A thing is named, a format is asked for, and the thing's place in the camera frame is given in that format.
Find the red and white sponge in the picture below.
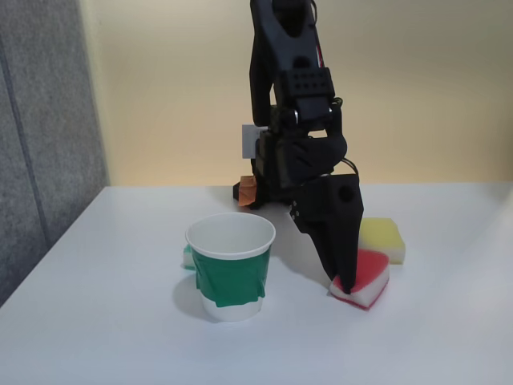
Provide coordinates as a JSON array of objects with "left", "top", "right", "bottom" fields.
[{"left": 328, "top": 248, "right": 391, "bottom": 311}]

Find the yellow and white sponge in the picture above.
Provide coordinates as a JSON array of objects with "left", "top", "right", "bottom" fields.
[{"left": 357, "top": 217, "right": 406, "bottom": 266}]

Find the white tag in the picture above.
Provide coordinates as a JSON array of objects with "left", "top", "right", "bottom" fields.
[{"left": 241, "top": 124, "right": 269, "bottom": 160}]

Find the white paper cup green tape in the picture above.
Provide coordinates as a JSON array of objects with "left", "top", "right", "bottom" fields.
[{"left": 184, "top": 212, "right": 277, "bottom": 324}]

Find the green and white sponge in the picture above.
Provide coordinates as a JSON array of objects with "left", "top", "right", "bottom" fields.
[{"left": 180, "top": 243, "right": 198, "bottom": 272}]

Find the grey fabric partition panel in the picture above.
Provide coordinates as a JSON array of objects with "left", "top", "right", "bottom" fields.
[{"left": 0, "top": 0, "right": 111, "bottom": 308}]

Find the black motor cable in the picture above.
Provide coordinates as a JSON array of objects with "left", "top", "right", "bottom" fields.
[{"left": 331, "top": 97, "right": 361, "bottom": 178}]

